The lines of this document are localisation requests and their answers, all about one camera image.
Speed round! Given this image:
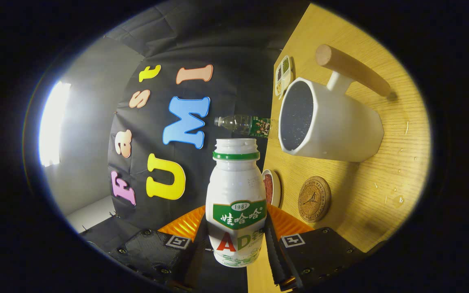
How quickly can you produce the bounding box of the clear plastic water bottle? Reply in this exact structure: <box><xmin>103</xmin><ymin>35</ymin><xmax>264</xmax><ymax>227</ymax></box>
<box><xmin>214</xmin><ymin>114</ymin><xmax>274</xmax><ymax>139</ymax></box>

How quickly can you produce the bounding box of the white cup wooden handle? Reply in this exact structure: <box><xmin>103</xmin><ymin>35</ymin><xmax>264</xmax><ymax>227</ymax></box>
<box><xmin>278</xmin><ymin>44</ymin><xmax>392</xmax><ymax>163</ymax></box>

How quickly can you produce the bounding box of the black backdrop cloth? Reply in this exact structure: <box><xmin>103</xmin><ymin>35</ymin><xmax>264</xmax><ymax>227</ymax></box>
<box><xmin>78</xmin><ymin>0</ymin><xmax>312</xmax><ymax>291</ymax></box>

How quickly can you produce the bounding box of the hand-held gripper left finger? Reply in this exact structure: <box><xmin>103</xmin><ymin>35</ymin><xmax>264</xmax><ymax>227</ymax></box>
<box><xmin>108</xmin><ymin>205</ymin><xmax>208</xmax><ymax>292</ymax></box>

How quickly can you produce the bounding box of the white divided tray with beans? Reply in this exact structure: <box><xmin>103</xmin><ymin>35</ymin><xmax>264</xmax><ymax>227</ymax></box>
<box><xmin>274</xmin><ymin>55</ymin><xmax>294</xmax><ymax>98</ymax></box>

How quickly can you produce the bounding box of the white juice bottle green label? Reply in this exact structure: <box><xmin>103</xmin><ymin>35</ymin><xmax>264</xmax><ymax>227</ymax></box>
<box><xmin>205</xmin><ymin>138</ymin><xmax>268</xmax><ymax>268</ymax></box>

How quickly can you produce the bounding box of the round cork coaster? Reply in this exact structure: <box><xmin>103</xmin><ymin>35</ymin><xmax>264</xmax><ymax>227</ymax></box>
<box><xmin>298</xmin><ymin>176</ymin><xmax>332</xmax><ymax>223</ymax></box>

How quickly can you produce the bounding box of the wooden table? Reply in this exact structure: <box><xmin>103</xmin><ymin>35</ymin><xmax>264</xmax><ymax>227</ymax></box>
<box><xmin>246</xmin><ymin>3</ymin><xmax>431</xmax><ymax>293</ymax></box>

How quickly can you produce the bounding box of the round plate with red food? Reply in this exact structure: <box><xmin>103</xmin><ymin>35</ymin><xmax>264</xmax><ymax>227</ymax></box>
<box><xmin>261</xmin><ymin>169</ymin><xmax>281</xmax><ymax>208</ymax></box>

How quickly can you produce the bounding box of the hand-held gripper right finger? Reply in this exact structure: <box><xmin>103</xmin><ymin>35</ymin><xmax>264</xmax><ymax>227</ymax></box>
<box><xmin>264</xmin><ymin>203</ymin><xmax>368</xmax><ymax>292</ymax></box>

